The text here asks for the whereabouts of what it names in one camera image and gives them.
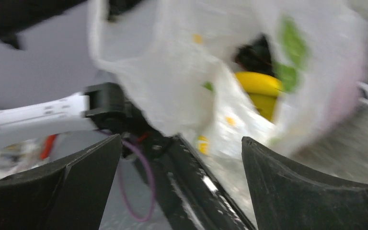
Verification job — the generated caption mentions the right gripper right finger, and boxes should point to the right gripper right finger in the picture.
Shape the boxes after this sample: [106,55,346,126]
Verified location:
[241,137,368,230]

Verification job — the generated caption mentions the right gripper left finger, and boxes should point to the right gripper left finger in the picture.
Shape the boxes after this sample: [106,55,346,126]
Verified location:
[0,135,122,230]

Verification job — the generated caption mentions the white plastic shopping bag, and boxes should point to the white plastic shopping bag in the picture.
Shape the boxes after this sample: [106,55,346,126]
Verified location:
[87,0,368,223]

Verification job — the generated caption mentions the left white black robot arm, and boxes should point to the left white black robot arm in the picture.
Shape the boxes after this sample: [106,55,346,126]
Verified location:
[0,82,151,149]

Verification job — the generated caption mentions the yellow fake banana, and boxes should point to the yellow fake banana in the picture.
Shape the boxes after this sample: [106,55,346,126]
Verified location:
[235,71,281,121]

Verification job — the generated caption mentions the dark fake grape bunch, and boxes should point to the dark fake grape bunch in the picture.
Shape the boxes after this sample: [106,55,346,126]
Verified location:
[233,34,276,78]

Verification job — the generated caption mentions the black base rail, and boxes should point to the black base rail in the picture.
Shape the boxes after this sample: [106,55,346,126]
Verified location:
[139,134,255,230]

